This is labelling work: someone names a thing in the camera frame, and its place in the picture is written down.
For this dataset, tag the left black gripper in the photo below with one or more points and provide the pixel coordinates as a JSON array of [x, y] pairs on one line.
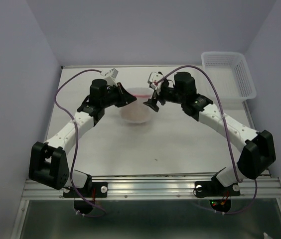
[[125, 97]]

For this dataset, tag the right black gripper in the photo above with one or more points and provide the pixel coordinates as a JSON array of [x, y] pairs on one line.
[[152, 102]]

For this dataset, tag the white mesh laundry bag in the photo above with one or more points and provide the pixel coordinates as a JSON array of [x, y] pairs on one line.
[[142, 95]]

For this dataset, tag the beige bra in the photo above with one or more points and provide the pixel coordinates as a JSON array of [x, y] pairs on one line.
[[134, 113]]

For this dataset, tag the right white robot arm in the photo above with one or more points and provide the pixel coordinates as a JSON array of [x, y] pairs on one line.
[[256, 148]]

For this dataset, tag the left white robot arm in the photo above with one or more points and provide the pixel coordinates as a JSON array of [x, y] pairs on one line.
[[48, 161]]

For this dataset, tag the white plastic basket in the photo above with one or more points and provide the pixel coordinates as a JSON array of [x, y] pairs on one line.
[[230, 75]]

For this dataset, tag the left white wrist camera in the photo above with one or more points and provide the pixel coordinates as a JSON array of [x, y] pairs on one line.
[[110, 76]]

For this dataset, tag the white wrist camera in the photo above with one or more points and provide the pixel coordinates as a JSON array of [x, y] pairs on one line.
[[154, 81], [110, 76]]

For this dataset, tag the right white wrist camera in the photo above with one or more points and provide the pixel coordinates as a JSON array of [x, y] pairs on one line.
[[154, 81]]

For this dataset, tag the aluminium front rail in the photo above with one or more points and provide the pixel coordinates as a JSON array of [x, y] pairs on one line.
[[154, 188]]

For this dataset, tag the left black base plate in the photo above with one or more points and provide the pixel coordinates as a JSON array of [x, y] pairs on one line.
[[91, 192]]

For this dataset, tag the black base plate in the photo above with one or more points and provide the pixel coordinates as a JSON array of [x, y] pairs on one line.
[[91, 192], [220, 196]]

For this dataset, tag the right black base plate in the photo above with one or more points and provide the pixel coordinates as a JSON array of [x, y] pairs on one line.
[[220, 196]]

